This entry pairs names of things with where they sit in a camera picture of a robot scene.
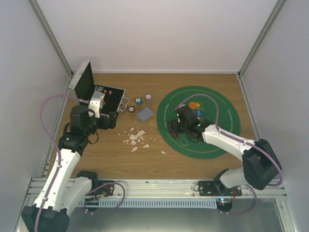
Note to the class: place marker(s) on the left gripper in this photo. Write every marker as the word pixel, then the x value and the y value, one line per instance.
pixel 105 125

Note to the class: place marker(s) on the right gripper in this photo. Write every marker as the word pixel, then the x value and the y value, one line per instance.
pixel 176 129

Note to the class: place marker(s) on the clear round button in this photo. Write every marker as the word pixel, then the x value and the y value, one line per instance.
pixel 184 141

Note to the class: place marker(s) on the blue small blind button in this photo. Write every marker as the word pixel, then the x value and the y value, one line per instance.
pixel 199 113

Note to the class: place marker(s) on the orange big blind button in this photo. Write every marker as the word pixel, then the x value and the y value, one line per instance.
pixel 194 105

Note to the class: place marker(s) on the blue ten chip stack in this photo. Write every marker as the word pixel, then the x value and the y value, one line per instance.
pixel 148 98

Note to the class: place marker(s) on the red triangle dealer button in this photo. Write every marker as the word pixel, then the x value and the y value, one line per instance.
pixel 174 135

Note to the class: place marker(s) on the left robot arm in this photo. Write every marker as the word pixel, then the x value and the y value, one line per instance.
pixel 62 164

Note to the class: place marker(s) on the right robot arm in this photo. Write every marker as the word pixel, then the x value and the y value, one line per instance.
pixel 260 164

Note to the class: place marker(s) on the aluminium poker case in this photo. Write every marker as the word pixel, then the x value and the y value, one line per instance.
pixel 83 86

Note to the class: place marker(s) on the card pack in case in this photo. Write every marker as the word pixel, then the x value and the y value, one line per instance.
pixel 98 95

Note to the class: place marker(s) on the red hundred chip stack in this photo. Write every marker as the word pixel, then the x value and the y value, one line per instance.
pixel 131 109

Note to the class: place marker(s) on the white debris pile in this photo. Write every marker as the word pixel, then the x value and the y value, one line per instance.
pixel 142 140

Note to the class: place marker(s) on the blue playing card deck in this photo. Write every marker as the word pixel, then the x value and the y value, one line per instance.
pixel 145 114

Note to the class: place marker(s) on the green fifty chip stack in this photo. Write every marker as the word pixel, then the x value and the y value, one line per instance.
pixel 139 101

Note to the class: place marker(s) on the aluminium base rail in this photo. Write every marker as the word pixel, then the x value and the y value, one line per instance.
pixel 162 194

